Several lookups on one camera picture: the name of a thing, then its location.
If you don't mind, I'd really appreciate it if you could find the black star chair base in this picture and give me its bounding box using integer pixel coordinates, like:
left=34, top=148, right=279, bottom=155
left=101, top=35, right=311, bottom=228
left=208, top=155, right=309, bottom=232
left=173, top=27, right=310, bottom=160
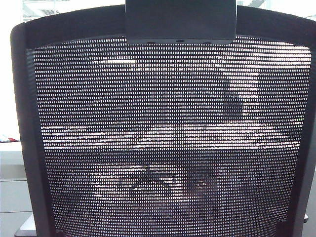
left=128, top=165, right=173, bottom=198

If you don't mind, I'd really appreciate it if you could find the black mesh office chair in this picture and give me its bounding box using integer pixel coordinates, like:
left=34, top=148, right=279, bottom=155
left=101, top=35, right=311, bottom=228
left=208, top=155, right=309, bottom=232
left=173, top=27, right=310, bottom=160
left=9, top=0, right=316, bottom=237

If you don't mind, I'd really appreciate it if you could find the white drawer cabinet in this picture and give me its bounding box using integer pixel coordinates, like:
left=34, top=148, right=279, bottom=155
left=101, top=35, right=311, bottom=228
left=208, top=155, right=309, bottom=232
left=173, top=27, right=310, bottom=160
left=0, top=164, right=34, bottom=237

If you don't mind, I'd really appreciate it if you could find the dark box under desk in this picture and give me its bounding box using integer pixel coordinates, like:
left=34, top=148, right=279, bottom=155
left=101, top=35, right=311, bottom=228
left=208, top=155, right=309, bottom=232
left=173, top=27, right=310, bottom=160
left=182, top=172, right=218, bottom=198

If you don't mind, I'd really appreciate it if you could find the flat stack of papers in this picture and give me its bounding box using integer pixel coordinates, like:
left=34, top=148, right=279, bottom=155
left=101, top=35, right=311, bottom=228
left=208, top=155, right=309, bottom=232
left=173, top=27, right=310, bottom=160
left=0, top=134, right=19, bottom=143

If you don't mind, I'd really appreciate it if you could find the dark object behind mesh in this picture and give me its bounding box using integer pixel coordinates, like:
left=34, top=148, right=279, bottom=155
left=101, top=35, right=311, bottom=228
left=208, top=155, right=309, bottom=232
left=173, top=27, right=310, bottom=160
left=223, top=79, right=245, bottom=119

